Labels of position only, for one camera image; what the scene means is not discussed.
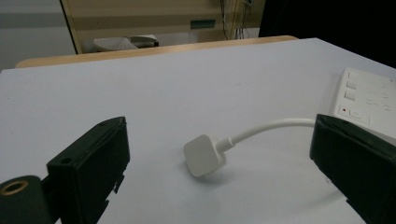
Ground white power cable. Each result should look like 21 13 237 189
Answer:
218 118 317 153

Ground white power strip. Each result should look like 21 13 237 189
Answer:
328 67 396 147

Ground beige wooden cabinet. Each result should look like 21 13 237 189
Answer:
60 0 266 55

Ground white power plug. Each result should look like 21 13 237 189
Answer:
182 133 228 178

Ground grey folded cloth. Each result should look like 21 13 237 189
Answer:
92 34 160 52

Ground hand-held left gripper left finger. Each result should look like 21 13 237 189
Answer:
46 116 131 224

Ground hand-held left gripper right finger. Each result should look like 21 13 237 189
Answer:
309 113 396 224

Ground hanging cables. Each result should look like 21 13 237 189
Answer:
219 0 254 40

